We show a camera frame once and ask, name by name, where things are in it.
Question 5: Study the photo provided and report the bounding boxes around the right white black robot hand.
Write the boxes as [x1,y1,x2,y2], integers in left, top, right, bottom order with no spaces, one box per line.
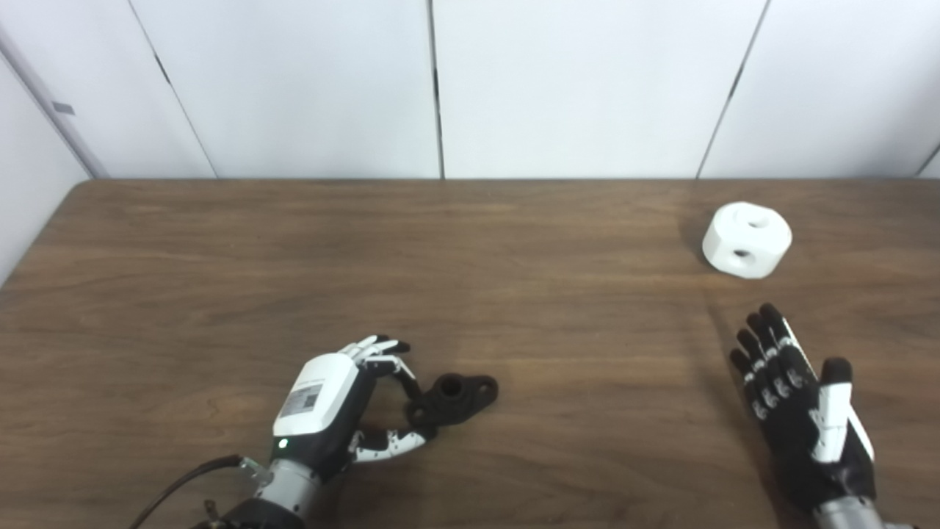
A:
[730,303,876,513]

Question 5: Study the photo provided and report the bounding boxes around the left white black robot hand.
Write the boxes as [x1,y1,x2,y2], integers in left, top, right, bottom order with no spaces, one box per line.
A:
[273,335,435,482]

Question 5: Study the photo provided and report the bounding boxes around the black plastic holder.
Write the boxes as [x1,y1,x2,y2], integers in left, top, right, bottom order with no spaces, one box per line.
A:
[406,374,499,428]

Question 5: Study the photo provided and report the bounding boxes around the round white plastic piece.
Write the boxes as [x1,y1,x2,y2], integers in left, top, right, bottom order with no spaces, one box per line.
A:
[702,202,793,280]

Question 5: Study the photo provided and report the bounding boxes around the left thick black wrist cable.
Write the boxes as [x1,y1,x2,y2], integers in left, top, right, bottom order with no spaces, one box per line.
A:
[129,455,245,529]

